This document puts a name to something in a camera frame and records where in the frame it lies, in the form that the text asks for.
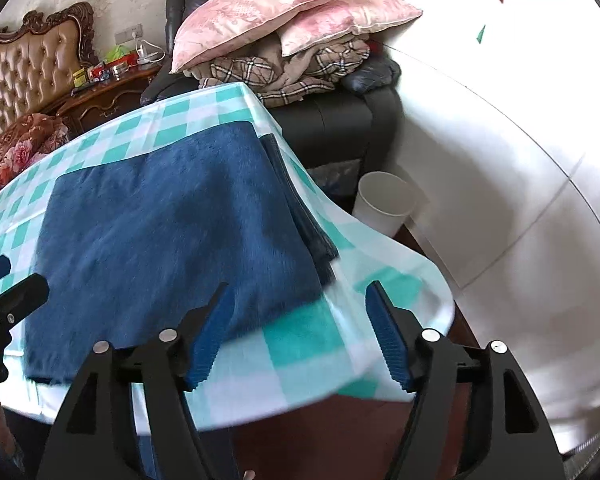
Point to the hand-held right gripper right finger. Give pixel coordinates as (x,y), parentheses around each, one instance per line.
(387,335)

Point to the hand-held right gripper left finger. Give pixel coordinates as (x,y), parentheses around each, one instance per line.
(210,330)

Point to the dark blue towel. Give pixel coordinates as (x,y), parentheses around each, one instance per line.
(155,220)

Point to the person's left forearm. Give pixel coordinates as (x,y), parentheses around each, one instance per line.
(0,430)

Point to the green white checked tablecloth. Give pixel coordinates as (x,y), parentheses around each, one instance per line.
(305,340)

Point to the white waste bin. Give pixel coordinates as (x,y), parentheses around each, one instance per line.
(380,210)

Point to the red floral blanket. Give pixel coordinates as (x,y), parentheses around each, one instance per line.
(15,145)

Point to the clear plastic bag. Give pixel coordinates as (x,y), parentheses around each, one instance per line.
(337,177)

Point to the tufted brown headboard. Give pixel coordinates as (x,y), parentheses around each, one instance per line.
(25,75)

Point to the dark wooden nightstand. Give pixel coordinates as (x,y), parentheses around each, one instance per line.
(105,100)

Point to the yellow green jar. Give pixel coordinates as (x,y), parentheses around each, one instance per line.
(80,77)

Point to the black leather armchair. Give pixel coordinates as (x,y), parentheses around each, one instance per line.
(330,125)

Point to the red box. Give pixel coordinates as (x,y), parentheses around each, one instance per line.
(96,71)

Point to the green plastic bag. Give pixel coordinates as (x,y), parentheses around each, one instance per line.
(117,53)

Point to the brown plaid blanket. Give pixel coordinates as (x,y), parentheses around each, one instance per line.
(240,72)

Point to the dark blue garment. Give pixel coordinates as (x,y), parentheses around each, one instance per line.
(375,75)

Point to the green triangular flag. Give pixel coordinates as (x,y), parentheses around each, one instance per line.
(481,34)

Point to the small pink pillow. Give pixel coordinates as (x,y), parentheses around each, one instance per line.
(340,22)

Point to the large pink pillow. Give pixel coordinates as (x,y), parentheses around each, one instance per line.
(240,15)

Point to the white wall socket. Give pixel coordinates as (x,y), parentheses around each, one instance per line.
(129,33)

